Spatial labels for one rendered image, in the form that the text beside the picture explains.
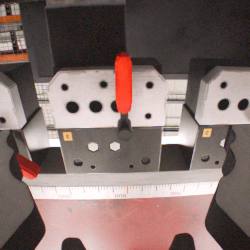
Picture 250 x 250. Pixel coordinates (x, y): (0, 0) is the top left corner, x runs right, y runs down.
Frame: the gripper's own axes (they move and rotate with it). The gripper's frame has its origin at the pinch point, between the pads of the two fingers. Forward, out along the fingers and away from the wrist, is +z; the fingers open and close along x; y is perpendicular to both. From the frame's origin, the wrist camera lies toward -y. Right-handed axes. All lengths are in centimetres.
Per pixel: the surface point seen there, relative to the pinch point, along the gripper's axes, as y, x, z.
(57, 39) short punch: -3.8, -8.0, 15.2
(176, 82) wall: 124, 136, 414
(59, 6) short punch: -7.8, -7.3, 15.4
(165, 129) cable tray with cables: 250, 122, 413
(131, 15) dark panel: -8, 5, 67
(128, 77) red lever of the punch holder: -0.6, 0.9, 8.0
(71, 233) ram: 33.7, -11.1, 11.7
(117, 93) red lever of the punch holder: 1.2, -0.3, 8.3
